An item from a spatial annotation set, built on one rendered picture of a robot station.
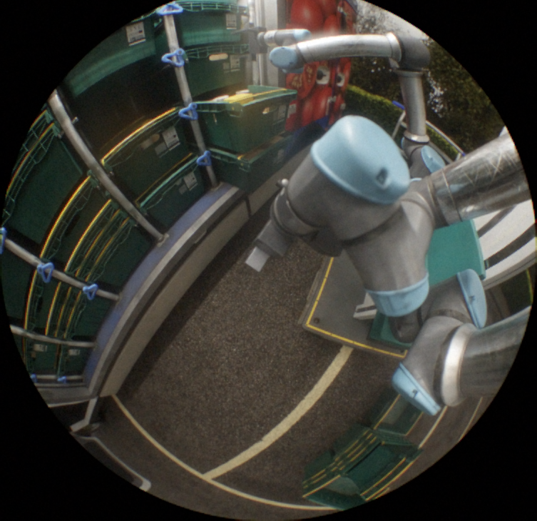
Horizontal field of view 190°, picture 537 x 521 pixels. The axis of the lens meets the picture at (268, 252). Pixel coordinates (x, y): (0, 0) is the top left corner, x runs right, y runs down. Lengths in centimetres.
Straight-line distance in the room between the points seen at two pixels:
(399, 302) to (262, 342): 120
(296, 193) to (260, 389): 137
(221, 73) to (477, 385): 114
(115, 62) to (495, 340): 100
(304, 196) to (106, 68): 77
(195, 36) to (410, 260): 98
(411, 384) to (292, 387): 122
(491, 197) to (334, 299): 97
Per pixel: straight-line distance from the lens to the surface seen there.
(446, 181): 24
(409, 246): 16
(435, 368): 26
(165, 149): 81
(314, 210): 15
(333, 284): 107
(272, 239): 24
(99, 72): 78
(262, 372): 136
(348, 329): 108
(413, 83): 73
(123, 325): 104
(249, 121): 71
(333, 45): 54
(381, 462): 151
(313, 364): 138
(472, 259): 52
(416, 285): 17
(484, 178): 23
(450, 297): 34
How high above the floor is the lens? 129
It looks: 66 degrees down
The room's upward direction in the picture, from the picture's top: 4 degrees counter-clockwise
